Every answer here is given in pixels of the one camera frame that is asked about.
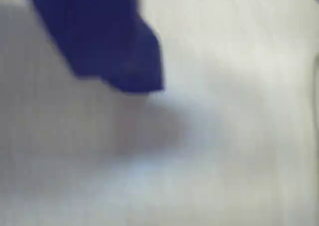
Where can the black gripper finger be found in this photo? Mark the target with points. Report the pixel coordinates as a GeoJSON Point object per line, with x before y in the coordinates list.
{"type": "Point", "coordinates": [104, 36]}

